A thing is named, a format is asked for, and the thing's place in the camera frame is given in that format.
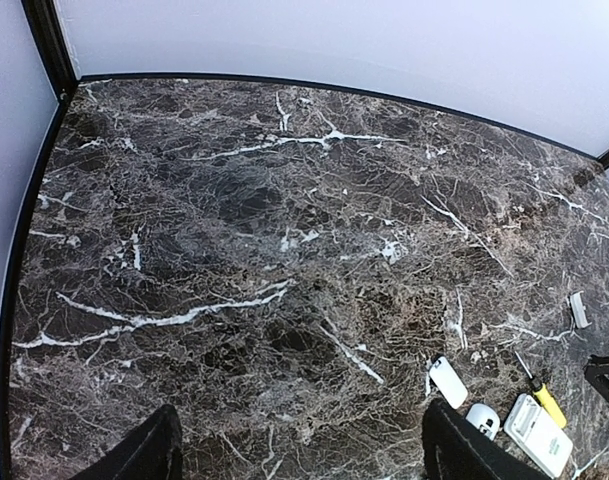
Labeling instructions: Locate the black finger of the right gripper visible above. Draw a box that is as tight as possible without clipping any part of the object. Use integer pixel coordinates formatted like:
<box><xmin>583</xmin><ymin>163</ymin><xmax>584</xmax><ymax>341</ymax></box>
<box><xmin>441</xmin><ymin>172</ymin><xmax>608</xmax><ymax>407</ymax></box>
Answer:
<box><xmin>584</xmin><ymin>355</ymin><xmax>609</xmax><ymax>405</ymax></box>

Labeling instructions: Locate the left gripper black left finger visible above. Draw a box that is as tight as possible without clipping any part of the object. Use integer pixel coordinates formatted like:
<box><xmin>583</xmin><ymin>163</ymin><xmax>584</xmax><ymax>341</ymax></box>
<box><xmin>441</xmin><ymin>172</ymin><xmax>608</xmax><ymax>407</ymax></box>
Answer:
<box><xmin>78</xmin><ymin>404</ymin><xmax>183</xmax><ymax>479</ymax></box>

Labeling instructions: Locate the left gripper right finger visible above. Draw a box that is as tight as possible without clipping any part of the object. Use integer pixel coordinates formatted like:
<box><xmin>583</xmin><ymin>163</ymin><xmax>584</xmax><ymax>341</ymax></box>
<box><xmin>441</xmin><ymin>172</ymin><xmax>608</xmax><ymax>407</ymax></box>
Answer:
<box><xmin>422</xmin><ymin>398</ymin><xmax>547</xmax><ymax>480</ymax></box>

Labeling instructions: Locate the grey remote control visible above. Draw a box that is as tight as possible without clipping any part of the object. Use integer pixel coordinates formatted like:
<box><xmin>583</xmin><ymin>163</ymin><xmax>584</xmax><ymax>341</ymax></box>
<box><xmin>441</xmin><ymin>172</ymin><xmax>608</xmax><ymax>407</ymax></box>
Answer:
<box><xmin>465</xmin><ymin>403</ymin><xmax>500</xmax><ymax>441</ymax></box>

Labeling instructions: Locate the white battery cover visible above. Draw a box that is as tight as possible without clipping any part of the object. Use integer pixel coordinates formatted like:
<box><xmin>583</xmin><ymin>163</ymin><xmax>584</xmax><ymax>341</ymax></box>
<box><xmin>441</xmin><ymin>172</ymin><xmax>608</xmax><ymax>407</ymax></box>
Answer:
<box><xmin>569</xmin><ymin>291</ymin><xmax>590</xmax><ymax>329</ymax></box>

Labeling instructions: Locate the yellow handled screwdriver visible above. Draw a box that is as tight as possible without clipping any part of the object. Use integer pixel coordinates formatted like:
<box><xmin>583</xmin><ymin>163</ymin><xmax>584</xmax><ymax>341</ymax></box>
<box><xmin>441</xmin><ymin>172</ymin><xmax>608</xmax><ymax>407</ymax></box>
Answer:
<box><xmin>515</xmin><ymin>352</ymin><xmax>568</xmax><ymax>429</ymax></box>

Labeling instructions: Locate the grey remote battery cover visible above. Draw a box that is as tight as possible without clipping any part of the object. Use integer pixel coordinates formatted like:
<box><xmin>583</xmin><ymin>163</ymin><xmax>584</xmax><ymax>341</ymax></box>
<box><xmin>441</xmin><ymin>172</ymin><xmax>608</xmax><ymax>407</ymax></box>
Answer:
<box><xmin>429</xmin><ymin>356</ymin><xmax>468</xmax><ymax>409</ymax></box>

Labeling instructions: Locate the white remote with battery bay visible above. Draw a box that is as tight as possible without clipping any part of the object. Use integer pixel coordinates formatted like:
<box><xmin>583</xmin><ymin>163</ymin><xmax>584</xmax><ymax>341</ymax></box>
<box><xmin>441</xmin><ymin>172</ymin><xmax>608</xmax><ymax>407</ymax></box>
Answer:
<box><xmin>503</xmin><ymin>393</ymin><xmax>573</xmax><ymax>479</ymax></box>

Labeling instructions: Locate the left black frame post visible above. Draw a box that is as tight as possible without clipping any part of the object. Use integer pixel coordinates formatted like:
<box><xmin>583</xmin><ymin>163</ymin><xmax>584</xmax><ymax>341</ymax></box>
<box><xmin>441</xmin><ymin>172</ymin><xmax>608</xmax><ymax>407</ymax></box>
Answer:
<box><xmin>21</xmin><ymin>0</ymin><xmax>79</xmax><ymax>104</ymax></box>

